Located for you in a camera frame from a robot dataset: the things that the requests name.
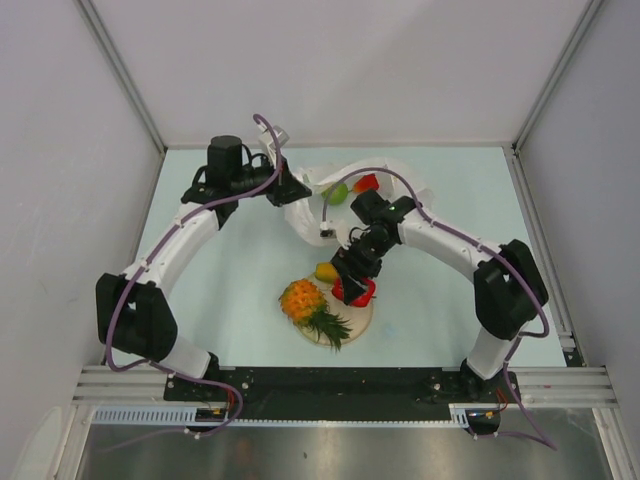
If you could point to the white cable duct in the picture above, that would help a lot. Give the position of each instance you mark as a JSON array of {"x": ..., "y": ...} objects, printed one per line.
[{"x": 454, "y": 416}]

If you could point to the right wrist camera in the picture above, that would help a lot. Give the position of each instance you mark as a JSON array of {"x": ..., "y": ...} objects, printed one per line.
[{"x": 335, "y": 231}]

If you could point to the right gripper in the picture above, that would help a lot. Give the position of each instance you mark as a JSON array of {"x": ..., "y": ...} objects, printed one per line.
[{"x": 346, "y": 261}]

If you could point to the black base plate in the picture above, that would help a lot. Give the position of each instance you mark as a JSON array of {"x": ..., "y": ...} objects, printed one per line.
[{"x": 332, "y": 393}]

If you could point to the fake pineapple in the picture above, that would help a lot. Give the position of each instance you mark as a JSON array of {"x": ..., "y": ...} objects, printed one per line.
[{"x": 305, "y": 305}]

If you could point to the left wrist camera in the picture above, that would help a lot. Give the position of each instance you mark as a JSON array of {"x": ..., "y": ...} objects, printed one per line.
[{"x": 266, "y": 142}]

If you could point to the beige ceramic plate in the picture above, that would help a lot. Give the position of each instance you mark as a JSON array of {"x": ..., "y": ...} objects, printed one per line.
[{"x": 356, "y": 319}]

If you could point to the fake green apple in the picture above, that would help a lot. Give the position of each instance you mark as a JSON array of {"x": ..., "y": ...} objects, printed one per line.
[{"x": 337, "y": 195}]

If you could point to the fake mango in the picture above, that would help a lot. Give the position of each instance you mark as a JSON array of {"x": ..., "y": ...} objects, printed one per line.
[{"x": 326, "y": 273}]

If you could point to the aluminium frame rail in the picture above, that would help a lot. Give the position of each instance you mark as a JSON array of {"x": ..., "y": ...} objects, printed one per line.
[{"x": 581, "y": 384}]

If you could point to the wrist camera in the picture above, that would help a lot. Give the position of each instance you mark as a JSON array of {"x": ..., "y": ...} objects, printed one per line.
[
  {"x": 266, "y": 142},
  {"x": 335, "y": 231}
]

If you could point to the white plastic bag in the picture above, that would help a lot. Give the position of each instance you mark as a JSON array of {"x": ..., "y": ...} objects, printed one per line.
[{"x": 306, "y": 215}]

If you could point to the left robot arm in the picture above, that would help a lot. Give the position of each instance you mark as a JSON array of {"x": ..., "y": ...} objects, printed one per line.
[{"x": 133, "y": 312}]

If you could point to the fake red bell pepper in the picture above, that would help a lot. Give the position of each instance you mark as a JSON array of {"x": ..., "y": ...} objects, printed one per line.
[{"x": 363, "y": 296}]

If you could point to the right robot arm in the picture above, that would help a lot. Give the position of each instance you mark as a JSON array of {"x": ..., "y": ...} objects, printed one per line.
[{"x": 508, "y": 288}]

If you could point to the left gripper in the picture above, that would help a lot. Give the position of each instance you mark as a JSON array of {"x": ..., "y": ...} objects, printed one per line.
[{"x": 287, "y": 188}]

